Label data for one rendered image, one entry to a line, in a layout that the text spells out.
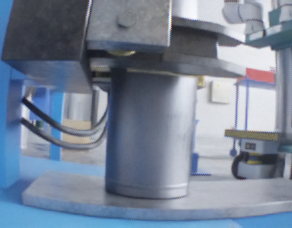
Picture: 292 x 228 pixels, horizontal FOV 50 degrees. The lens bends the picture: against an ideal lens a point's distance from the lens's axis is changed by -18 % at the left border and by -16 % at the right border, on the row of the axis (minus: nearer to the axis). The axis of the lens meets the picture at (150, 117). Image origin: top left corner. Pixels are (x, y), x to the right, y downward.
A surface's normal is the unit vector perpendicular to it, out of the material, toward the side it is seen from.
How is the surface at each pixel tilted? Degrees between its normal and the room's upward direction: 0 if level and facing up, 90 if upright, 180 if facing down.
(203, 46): 90
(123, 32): 90
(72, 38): 90
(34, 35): 90
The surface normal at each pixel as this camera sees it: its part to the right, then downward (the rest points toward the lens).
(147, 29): 0.13, 0.00
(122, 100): -0.63, -0.06
